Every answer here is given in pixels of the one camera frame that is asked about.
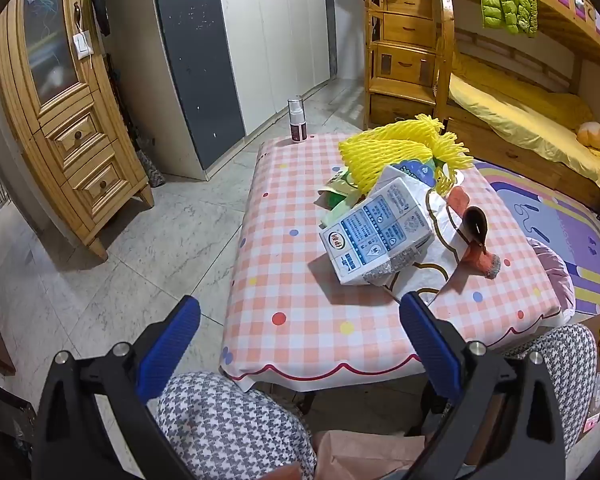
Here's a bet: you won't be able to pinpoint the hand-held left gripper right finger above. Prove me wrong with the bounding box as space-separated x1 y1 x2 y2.
399 291 567 480

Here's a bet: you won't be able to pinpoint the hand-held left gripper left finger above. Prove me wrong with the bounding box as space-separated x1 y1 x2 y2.
32 295 202 480

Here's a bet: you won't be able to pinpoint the white paper bag brown print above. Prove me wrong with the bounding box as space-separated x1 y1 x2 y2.
380 170 486 306

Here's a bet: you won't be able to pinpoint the white blue milk carton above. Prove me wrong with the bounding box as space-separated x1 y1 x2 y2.
319 164 436 287

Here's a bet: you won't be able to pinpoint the green white snack packet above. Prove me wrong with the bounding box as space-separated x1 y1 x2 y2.
316 167 366 226

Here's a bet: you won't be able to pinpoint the blue green snack packet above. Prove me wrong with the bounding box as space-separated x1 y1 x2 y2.
395 159 438 187

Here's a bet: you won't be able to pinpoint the cardboard box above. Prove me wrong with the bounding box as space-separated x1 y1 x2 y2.
575 310 600 436

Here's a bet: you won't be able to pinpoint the yellow foam fruit net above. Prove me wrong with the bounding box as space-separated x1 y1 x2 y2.
338 132 476 198
351 115 449 148

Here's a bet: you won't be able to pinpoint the person's left leg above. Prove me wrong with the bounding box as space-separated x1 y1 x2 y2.
155 372 317 480

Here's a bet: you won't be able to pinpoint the table with pink checked tablecloth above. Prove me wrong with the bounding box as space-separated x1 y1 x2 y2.
220 132 576 393

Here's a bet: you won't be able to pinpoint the grey patterned cloth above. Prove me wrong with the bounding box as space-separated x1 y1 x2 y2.
139 150 166 188

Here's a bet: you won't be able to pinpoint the colourful purple rug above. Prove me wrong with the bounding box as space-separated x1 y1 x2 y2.
472 160 600 318

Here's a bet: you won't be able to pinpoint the wooden cabinet with drawers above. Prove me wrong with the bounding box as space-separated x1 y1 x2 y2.
0 0 156 261

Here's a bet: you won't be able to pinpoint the yellow bed sheet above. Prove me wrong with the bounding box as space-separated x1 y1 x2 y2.
447 52 600 191

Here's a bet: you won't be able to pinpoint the white maroon spray bottle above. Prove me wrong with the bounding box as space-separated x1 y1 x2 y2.
287 96 307 143

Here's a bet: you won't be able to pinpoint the orange plush toy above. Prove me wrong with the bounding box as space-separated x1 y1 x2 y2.
577 121 600 148

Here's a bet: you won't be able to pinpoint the wooden stair drawers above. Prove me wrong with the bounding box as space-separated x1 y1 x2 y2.
364 0 446 128

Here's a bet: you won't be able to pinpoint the white power adapter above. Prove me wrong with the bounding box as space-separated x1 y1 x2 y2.
72 30 95 59

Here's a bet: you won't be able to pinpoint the white grey wardrobe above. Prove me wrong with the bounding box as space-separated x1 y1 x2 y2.
150 0 338 181

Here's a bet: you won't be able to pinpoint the wooden bunk bed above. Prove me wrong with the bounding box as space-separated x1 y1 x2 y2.
432 0 600 206

